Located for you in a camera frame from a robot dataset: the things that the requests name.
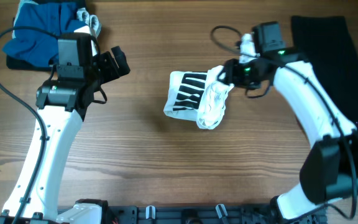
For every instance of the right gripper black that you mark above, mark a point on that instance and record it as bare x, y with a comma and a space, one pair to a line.
230, 72

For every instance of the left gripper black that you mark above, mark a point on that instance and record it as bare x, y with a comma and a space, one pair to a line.
107, 60

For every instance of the white t-shirt black print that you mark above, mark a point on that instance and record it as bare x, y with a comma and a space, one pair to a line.
198, 97

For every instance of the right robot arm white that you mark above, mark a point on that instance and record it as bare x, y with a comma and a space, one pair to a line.
329, 176

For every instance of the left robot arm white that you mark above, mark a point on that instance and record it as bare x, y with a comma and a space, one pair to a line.
62, 105

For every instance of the grey white-trimmed garment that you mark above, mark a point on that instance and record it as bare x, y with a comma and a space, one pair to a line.
91, 20

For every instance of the black trousers right side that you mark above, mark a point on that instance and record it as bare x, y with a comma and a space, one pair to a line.
328, 45

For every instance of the blue button shirt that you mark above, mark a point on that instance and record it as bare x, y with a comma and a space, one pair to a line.
42, 34

